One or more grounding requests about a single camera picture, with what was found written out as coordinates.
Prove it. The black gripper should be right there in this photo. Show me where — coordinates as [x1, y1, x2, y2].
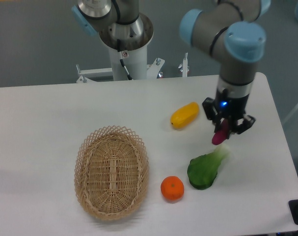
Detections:
[202, 90, 256, 139]

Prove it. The purple sweet potato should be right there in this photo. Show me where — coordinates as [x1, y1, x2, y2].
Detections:
[212, 119, 229, 145]

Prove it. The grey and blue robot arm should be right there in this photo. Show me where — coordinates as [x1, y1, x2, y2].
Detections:
[72, 0, 271, 145]

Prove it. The yellow mango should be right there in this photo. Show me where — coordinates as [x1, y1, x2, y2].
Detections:
[170, 102, 200, 129]

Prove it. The green bok choy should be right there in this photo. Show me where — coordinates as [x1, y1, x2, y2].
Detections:
[187, 144, 230, 190]

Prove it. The orange tangerine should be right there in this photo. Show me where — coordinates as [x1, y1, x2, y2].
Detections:
[160, 176, 185, 202]

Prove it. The oval wicker basket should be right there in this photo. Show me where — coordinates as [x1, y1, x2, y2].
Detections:
[74, 126, 149, 221]

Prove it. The white metal base frame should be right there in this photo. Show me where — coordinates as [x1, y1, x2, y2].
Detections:
[75, 52, 190, 84]

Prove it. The black cable on pedestal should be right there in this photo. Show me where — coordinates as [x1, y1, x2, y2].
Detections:
[116, 39, 134, 81]

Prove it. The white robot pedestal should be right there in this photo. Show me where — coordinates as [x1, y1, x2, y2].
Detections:
[99, 13, 154, 81]

